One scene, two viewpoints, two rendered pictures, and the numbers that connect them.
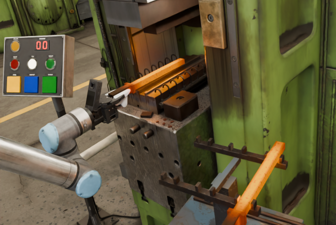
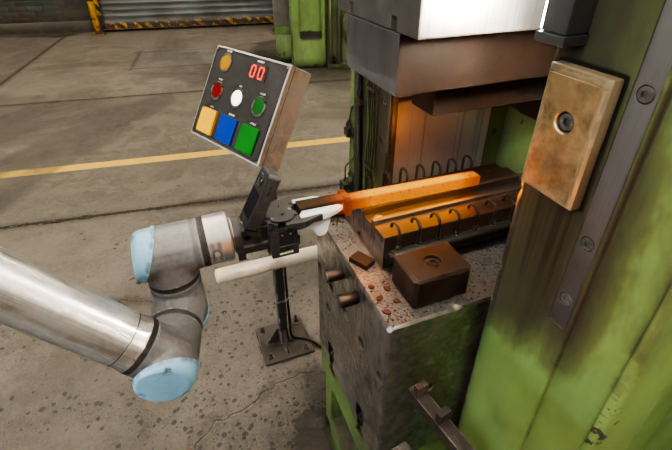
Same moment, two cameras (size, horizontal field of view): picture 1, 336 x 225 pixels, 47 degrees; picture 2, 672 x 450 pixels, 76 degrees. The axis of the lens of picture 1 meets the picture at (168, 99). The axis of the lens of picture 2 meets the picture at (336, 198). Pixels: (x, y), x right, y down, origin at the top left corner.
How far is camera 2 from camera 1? 0.72 m
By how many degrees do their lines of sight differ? 19
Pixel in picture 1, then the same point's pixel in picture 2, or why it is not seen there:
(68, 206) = (266, 297)
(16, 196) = not seen: hidden behind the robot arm
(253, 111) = (585, 377)
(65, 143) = (166, 276)
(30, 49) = (242, 73)
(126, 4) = (380, 33)
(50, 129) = (142, 242)
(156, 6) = (446, 55)
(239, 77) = (583, 290)
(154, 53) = (433, 143)
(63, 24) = not seen: hidden behind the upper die
